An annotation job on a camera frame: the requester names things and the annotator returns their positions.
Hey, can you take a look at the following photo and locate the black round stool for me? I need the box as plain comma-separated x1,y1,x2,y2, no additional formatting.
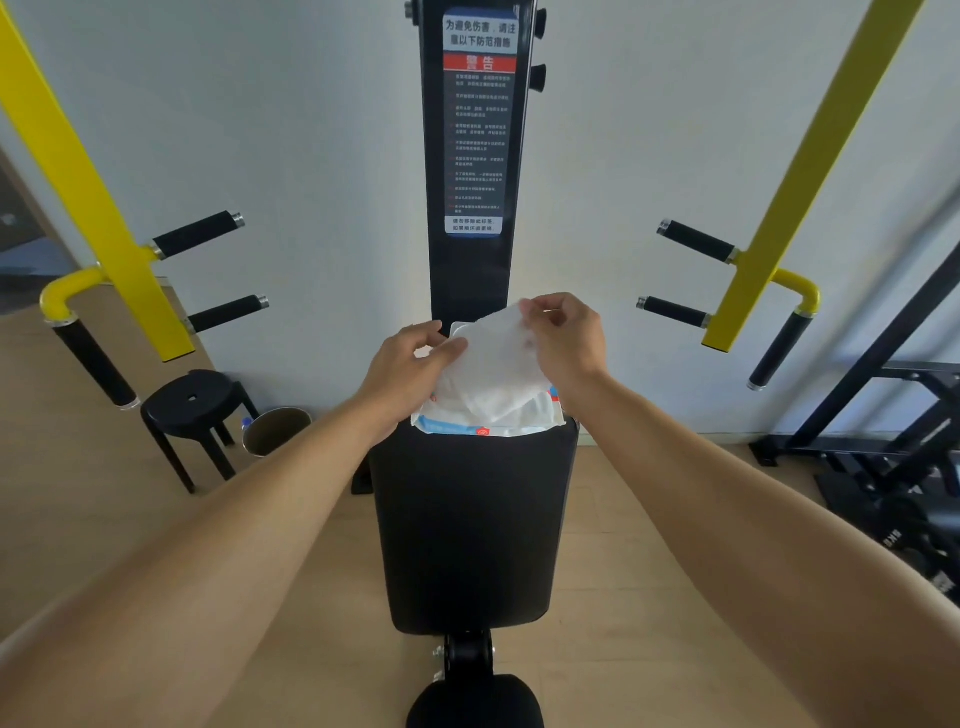
140,369,262,496

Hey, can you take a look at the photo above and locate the person's right forearm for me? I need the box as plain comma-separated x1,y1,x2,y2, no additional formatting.
562,367,960,728

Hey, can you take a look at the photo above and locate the white cleaning wipe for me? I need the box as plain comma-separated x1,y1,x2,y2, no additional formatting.
431,298,556,433

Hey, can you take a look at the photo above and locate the black machine column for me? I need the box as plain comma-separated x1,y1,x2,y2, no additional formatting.
404,0,547,339

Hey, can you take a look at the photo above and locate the black padded seat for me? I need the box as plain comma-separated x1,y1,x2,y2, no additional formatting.
369,414,580,637

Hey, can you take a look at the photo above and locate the gray door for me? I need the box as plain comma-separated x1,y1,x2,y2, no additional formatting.
0,149,76,316

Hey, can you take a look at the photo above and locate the blue white wet wipe pack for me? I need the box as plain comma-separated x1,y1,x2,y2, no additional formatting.
410,320,568,440

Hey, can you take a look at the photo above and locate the person's left hand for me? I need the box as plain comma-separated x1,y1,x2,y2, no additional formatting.
356,320,470,444

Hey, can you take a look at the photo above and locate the person's left forearm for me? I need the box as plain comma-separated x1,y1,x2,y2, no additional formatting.
0,393,410,728

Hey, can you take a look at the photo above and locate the person's right hand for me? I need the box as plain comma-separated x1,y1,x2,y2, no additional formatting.
518,292,609,412

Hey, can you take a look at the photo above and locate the brown metal trash bin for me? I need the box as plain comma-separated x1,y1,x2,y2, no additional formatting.
241,407,313,459

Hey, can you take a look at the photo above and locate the dark warning label sticker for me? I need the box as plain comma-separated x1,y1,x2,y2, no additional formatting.
440,7,520,238

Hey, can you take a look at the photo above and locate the black rounded pad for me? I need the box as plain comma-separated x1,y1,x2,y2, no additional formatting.
407,673,545,728

